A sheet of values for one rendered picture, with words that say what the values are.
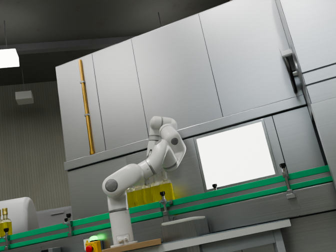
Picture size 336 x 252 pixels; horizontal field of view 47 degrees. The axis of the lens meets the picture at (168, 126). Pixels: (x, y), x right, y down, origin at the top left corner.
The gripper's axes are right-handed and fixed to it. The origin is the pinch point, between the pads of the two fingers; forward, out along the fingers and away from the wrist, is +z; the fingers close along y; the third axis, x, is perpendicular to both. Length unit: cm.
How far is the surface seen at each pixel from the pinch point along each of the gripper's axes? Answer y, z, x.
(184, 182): -12.5, 7.7, 15.3
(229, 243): 22, 37, 51
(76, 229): 14, 38, -40
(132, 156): -12.1, -7.2, -20.3
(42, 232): 14, 42, -63
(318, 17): 21, -73, 92
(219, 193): 3.4, 13.6, 41.1
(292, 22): 21, -71, 80
